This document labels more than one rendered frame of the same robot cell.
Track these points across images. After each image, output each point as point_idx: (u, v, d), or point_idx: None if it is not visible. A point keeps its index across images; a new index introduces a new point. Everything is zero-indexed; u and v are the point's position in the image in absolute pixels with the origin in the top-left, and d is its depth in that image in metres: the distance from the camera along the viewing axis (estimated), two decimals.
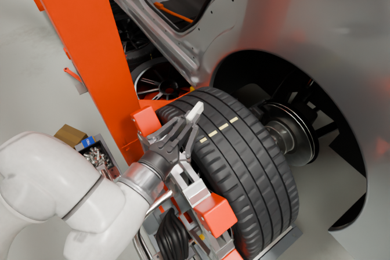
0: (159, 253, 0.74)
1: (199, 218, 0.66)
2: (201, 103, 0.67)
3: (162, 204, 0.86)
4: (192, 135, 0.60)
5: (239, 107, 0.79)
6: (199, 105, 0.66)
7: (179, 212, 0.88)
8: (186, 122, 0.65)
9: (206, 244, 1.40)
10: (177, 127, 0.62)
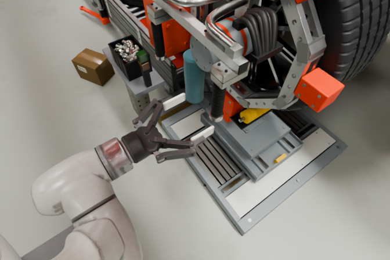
0: None
1: None
2: (211, 126, 0.62)
3: (228, 29, 0.74)
4: (181, 151, 0.58)
5: None
6: (209, 129, 0.61)
7: (245, 44, 0.77)
8: (163, 107, 0.68)
9: (248, 146, 1.28)
10: (157, 111, 0.65)
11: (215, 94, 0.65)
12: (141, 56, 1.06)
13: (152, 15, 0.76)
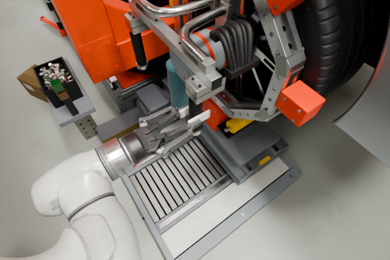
0: None
1: None
2: (208, 110, 0.65)
3: (208, 39, 0.72)
4: (181, 137, 0.60)
5: None
6: (205, 112, 0.65)
7: None
8: (179, 114, 0.66)
9: (237, 154, 1.26)
10: (168, 118, 0.64)
11: (191, 108, 0.62)
12: (53, 86, 0.96)
13: (130, 25, 0.73)
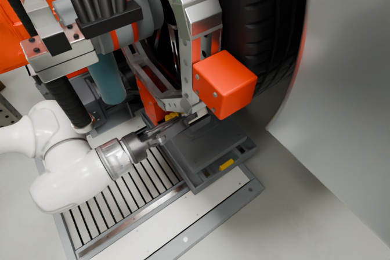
0: (73, 24, 0.38)
1: None
2: None
3: None
4: (174, 123, 0.60)
5: None
6: None
7: None
8: None
9: (191, 158, 1.04)
10: (170, 121, 0.64)
11: (49, 91, 0.40)
12: None
13: None
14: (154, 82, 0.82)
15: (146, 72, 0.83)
